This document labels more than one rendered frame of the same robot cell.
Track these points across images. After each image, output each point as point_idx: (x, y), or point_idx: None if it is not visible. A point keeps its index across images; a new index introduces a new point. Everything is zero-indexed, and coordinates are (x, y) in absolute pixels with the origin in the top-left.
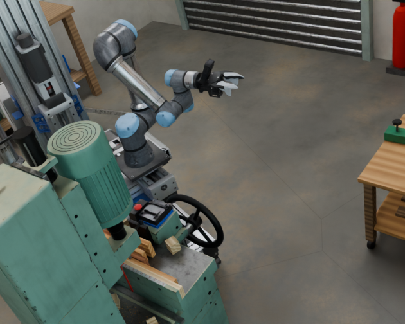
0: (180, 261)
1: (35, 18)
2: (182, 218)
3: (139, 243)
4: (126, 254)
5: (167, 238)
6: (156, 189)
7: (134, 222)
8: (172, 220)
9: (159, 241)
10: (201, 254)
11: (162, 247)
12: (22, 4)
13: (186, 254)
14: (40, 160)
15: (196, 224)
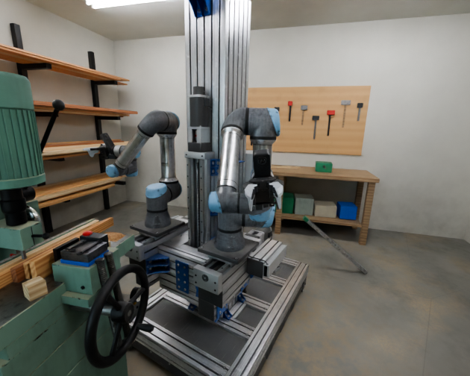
0: (3, 306)
1: (217, 80)
2: (130, 298)
3: (19, 248)
4: (1, 242)
5: (63, 284)
6: (198, 272)
7: (71, 240)
8: (78, 274)
9: (54, 276)
10: None
11: (46, 284)
12: (213, 66)
13: (13, 309)
14: None
15: (111, 314)
